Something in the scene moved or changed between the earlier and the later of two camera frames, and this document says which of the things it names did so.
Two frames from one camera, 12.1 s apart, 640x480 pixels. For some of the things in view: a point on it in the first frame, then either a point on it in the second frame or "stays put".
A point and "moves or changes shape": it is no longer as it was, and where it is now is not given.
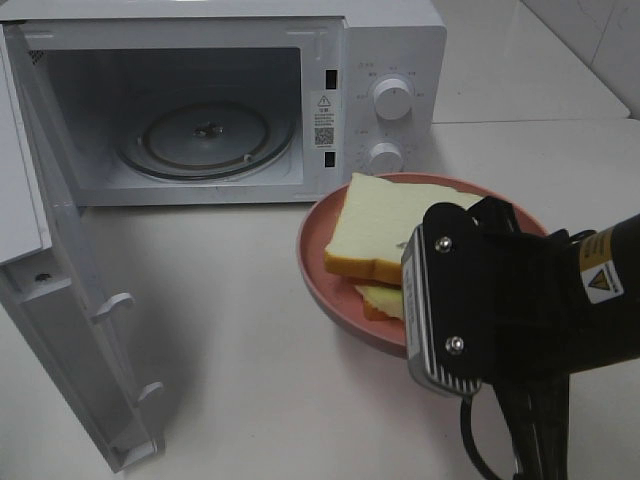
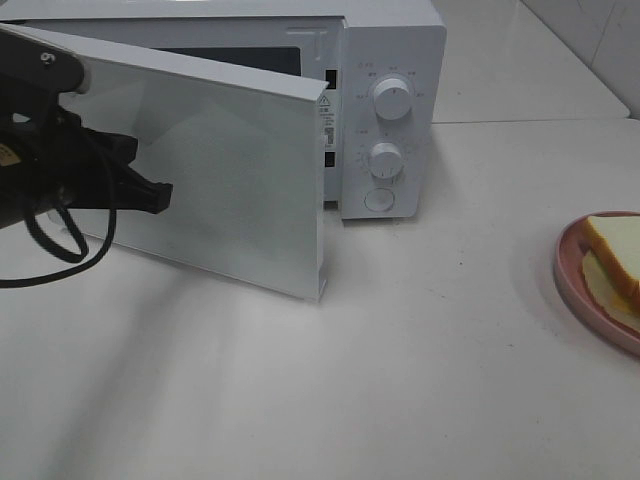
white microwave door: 50,276 -> 245,153
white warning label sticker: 323,120 stays put
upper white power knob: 392,99 stays put
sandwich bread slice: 381,303 moves or changes shape
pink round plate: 338,296 moves or changes shape
